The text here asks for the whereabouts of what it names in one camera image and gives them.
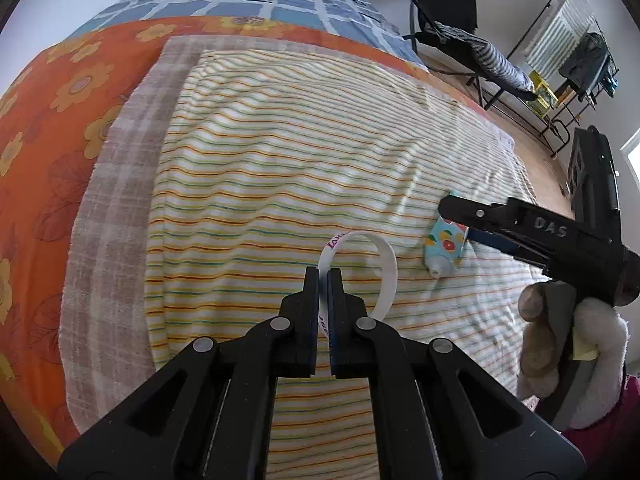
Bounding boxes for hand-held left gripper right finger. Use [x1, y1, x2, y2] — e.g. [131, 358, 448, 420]
[328, 267, 587, 480]

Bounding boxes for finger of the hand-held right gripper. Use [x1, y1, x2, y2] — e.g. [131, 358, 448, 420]
[438, 194, 524, 242]
[467, 229, 549, 269]

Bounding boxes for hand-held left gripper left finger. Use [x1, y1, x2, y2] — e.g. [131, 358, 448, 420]
[57, 266, 321, 480]

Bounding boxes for colourful fruit print tube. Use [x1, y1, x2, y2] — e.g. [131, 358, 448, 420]
[423, 190, 471, 279]

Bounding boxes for white rubber wristband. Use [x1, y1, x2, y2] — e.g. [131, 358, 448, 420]
[317, 230, 399, 342]

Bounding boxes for person's right forearm pink sleeve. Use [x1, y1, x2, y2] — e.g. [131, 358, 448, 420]
[562, 374, 640, 480]

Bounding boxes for person's right hand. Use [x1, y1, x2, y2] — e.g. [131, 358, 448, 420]
[516, 280, 632, 432]

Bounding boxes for black metal drying rack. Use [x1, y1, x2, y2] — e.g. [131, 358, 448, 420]
[491, 0, 619, 159]

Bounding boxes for bright window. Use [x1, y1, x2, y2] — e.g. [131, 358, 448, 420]
[619, 127, 640, 172]

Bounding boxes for yellow box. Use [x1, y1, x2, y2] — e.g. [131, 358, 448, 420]
[527, 69, 559, 112]

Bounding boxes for striped cushion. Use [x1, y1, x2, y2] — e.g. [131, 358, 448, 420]
[434, 22, 537, 104]

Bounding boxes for striped yellow towel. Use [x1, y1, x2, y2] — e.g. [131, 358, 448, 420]
[144, 49, 552, 480]

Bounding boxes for dark hanging clothes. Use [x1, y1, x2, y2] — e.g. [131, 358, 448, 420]
[557, 32, 617, 99]

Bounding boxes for striped hanging cloth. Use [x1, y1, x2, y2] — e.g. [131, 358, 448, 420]
[522, 0, 599, 79]

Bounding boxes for grey checked fringed towel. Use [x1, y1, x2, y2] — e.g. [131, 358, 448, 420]
[59, 35, 517, 437]

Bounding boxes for orange floral blanket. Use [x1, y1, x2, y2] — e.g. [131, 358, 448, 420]
[0, 15, 501, 467]

